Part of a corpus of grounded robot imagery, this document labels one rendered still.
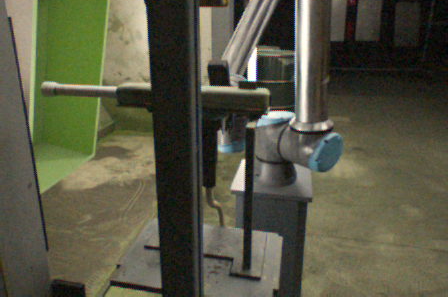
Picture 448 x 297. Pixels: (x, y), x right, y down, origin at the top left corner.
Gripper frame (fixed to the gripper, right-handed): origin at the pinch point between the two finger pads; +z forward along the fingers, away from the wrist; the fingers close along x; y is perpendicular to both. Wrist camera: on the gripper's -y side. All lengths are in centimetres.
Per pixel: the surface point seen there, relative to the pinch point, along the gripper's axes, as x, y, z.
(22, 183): 47, 21, -2
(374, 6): -164, -36, -766
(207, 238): 0.0, 29.5, -1.2
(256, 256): -11.4, 29.5, 2.6
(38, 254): 47, 42, -3
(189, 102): -3.2, -7.1, 20.4
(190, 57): -3.4, -13.2, 20.1
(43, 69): 125, 11, -113
